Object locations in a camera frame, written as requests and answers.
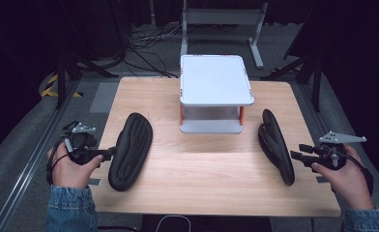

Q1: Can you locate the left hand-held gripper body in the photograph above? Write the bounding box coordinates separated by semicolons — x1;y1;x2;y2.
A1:
63;120;103;166

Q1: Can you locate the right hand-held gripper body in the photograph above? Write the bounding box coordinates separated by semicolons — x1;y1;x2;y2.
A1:
308;130;368;172

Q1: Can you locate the black slipper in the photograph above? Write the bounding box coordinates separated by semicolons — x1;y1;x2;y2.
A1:
107;112;154;192
257;108;296;188

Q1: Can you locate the white two-tier shoe rack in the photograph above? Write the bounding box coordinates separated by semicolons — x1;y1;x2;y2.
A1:
179;54;255;135

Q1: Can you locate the person's left hand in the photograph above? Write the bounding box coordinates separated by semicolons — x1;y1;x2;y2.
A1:
46;141;104;189

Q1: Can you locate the person's right hand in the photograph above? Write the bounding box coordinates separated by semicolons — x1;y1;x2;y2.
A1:
310;143;376;211

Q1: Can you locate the black tripod stand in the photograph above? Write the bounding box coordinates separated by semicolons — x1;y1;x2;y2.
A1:
260;52;325;113
55;49;120;110

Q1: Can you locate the yellow black hazard tape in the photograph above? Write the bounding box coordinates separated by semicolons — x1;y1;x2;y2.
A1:
40;73;84;99

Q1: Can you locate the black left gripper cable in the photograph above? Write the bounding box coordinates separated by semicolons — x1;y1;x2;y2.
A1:
45;134;71;187

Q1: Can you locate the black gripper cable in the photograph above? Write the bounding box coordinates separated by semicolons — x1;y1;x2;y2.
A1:
337;150;375;198
45;134;71;187

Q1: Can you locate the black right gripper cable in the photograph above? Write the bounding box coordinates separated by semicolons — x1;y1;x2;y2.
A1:
337;150;375;198

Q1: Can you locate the metal floor rail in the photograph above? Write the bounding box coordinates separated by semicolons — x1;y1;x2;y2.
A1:
0;79;81;232

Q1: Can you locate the white cable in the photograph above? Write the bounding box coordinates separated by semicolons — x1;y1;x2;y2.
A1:
154;214;192;232

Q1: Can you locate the bundle of black floor cables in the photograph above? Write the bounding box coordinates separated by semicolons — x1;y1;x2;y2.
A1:
125;22;183;79

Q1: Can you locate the grey metal stand frame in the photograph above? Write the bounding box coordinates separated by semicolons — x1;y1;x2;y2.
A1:
179;0;270;70

